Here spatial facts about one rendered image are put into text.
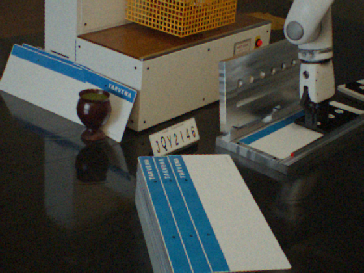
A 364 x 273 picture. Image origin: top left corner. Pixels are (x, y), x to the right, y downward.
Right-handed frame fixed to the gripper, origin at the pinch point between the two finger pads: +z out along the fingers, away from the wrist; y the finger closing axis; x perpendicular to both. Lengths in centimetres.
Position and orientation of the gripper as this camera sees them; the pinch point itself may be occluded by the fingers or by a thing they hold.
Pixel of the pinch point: (316, 118)
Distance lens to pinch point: 190.8
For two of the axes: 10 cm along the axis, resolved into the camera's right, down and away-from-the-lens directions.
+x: -7.6, -1.3, 6.3
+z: 0.8, 9.5, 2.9
